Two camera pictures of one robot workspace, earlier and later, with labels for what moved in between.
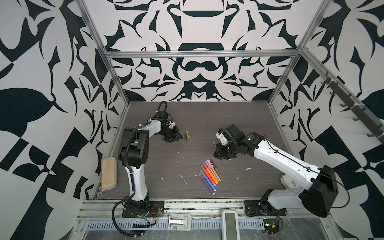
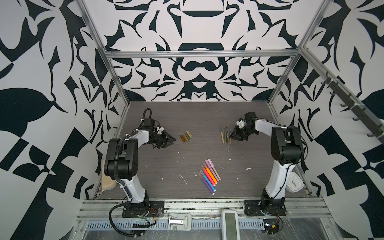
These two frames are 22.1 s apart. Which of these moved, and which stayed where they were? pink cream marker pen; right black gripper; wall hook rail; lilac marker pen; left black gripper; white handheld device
Moved: right black gripper; left black gripper
Stayed: white handheld device; pink cream marker pen; wall hook rail; lilac marker pen
